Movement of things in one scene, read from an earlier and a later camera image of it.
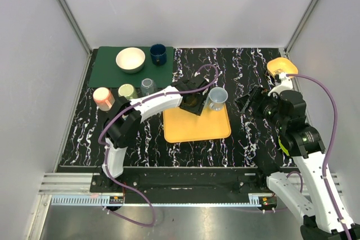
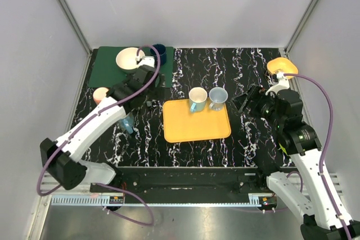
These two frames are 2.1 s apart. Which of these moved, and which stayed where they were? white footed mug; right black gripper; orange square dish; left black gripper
Moved: left black gripper
Stayed: right black gripper; white footed mug; orange square dish
